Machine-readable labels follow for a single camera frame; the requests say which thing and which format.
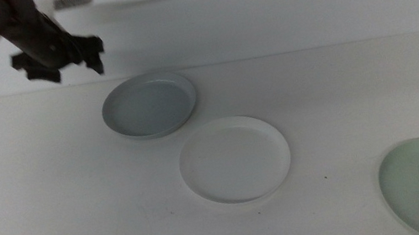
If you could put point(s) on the white shallow bowl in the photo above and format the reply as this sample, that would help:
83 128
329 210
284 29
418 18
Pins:
234 160

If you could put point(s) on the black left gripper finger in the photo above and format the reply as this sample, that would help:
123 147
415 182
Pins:
92 47
37 71

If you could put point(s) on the grey shallow bowl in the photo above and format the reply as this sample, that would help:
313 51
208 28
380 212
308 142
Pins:
148 108

